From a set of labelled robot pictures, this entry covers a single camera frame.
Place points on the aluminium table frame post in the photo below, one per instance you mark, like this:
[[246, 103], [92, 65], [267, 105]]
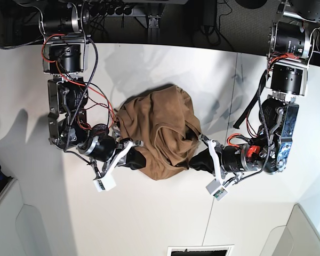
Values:
[[153, 29]]

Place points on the white framed floor vent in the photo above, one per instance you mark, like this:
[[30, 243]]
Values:
[[217, 250]]

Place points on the brown t-shirt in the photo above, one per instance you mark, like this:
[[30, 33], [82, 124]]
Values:
[[164, 120]]

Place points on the black power adapter box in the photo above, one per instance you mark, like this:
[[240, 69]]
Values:
[[209, 14]]

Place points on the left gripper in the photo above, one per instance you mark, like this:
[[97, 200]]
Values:
[[237, 162]]

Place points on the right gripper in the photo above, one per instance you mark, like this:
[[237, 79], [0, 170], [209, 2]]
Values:
[[102, 150]]

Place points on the right grey chair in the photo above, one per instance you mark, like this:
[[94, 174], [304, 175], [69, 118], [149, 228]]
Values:
[[297, 237]]

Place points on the left grey chair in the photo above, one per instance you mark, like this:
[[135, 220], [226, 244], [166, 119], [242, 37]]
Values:
[[21, 226]]

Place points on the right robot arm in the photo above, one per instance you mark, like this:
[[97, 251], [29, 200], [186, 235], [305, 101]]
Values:
[[65, 29]]

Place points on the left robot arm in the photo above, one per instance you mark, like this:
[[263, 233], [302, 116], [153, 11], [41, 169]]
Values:
[[292, 41]]

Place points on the grey chair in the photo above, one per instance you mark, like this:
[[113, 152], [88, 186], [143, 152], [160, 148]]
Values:
[[21, 226], [297, 237]]

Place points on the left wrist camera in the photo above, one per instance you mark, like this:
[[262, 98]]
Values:
[[216, 187]]

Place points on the black power strip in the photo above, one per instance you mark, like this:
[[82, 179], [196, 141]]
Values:
[[103, 10]]

